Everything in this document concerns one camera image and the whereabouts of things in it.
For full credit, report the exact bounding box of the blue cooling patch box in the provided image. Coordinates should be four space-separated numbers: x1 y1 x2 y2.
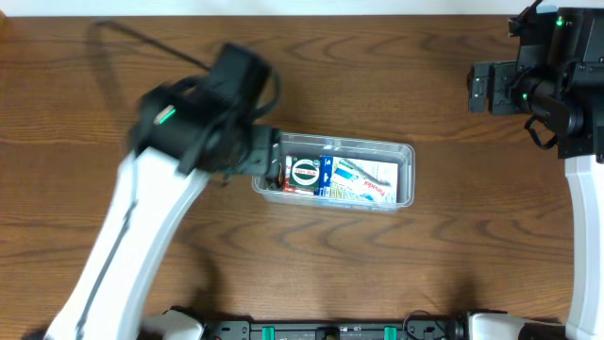
316 154 400 204

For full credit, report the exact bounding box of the clear plastic container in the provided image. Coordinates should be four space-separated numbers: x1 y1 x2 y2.
252 133 415 212

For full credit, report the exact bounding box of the dark bottle white cap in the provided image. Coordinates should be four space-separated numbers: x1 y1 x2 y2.
273 163 284 190

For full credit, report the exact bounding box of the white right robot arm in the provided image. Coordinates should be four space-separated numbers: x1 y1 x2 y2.
464 1 603 339

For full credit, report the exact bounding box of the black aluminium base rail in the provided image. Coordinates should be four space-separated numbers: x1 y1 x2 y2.
201 315 469 340

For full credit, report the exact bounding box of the green Zam-Buk box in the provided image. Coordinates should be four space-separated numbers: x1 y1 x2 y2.
289 156 321 192

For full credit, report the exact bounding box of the red medicine box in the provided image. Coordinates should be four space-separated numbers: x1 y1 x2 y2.
283 155 318 196

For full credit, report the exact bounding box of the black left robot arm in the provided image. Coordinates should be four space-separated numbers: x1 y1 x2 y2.
44 73 281 339

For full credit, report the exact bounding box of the white Panadol box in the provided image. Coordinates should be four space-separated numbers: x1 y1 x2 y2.
329 158 400 204

